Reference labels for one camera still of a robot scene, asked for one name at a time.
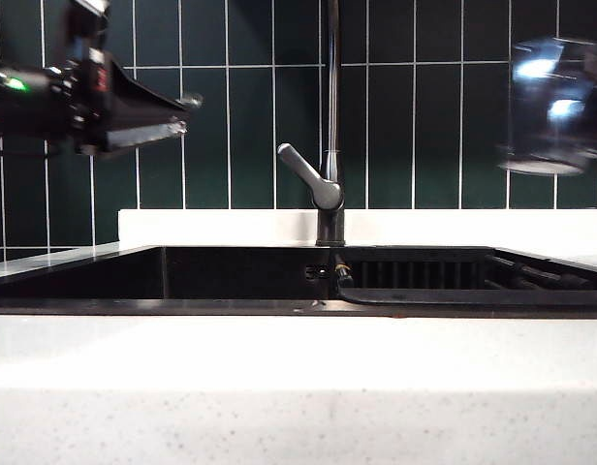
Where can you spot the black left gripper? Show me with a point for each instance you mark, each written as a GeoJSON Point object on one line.
{"type": "Point", "coordinates": [129, 111]}

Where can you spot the clear glass mug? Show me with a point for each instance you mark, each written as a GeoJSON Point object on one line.
{"type": "Point", "coordinates": [545, 106]}

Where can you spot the grey metal faucet lever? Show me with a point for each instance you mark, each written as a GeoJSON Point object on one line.
{"type": "Point", "coordinates": [307, 170]}

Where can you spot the grey metal kitchen faucet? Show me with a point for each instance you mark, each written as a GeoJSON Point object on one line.
{"type": "Point", "coordinates": [333, 97]}

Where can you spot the black kitchen sink basin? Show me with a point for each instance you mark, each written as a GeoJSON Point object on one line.
{"type": "Point", "coordinates": [206, 281]}

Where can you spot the metal sink overflow fitting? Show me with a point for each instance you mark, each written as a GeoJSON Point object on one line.
{"type": "Point", "coordinates": [316, 272]}

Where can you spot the black sink drain rack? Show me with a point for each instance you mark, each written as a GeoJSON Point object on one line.
{"type": "Point", "coordinates": [449, 295]}

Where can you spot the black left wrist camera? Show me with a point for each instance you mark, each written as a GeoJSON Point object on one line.
{"type": "Point", "coordinates": [87, 19]}

